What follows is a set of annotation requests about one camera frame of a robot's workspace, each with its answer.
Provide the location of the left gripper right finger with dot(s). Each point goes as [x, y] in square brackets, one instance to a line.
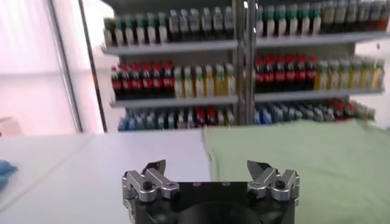
[280, 185]

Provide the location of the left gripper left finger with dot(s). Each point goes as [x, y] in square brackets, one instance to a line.
[146, 185]

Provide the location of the light green t-shirt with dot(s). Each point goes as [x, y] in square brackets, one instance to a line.
[304, 167]

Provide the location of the small green label water bottle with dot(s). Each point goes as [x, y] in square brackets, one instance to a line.
[142, 121]
[151, 121]

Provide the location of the small blue label water bottle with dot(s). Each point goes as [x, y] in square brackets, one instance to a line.
[122, 123]
[267, 116]
[132, 122]
[258, 117]

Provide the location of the small white label tea bottle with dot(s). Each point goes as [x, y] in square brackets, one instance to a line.
[161, 120]
[171, 120]

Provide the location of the small dark label tea bottle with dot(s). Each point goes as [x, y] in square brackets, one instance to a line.
[190, 119]
[181, 120]

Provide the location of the small red cap cola bottle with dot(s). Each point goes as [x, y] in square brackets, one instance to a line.
[211, 117]
[200, 117]
[349, 110]
[339, 109]

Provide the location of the grey metal beverage display rack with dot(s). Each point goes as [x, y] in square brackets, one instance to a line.
[170, 47]
[304, 39]

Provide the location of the crumpled light blue garment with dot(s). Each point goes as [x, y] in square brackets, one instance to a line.
[6, 172]

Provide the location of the green cap dark tea bottle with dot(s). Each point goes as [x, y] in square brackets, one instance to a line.
[119, 31]
[292, 20]
[108, 32]
[315, 19]
[140, 29]
[303, 19]
[269, 21]
[162, 27]
[280, 20]
[260, 21]
[151, 28]
[129, 30]

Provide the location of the white cap dark tea bottle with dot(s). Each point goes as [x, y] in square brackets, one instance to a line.
[206, 23]
[228, 22]
[184, 25]
[373, 15]
[217, 23]
[384, 15]
[351, 16]
[195, 24]
[173, 25]
[362, 15]

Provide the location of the beige label dark tea bottle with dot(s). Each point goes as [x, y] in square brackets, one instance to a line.
[339, 16]
[328, 16]

